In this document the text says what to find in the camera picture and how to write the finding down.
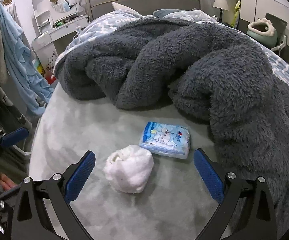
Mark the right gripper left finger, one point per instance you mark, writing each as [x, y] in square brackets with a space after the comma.
[30, 217]

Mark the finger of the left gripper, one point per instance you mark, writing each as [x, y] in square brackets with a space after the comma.
[10, 139]

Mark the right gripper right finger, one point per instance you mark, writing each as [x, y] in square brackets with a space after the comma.
[257, 218]

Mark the white sock ball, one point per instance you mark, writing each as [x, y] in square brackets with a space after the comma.
[128, 169]

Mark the blue tissue packet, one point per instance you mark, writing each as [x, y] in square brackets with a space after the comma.
[166, 140]

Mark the person left hand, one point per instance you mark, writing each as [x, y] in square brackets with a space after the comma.
[6, 182]

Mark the light blue hanging garment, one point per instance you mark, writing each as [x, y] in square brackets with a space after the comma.
[29, 82]

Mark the light green bed sheet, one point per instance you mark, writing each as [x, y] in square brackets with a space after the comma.
[124, 198]

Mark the dark grey fleece blanket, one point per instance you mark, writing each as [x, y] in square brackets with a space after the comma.
[211, 73]

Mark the white vanity desk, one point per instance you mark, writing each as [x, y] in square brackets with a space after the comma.
[51, 44]

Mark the white power strip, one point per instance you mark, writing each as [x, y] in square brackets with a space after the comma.
[78, 30]

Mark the blue patterned duvet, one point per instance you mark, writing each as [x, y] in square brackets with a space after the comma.
[108, 23]

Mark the teal pillow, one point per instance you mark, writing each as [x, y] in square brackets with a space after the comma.
[163, 12]

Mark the green plush pet bed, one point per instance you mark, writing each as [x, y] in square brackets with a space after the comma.
[263, 31]

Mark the small bedside lamp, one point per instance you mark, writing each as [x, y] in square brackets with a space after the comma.
[222, 5]

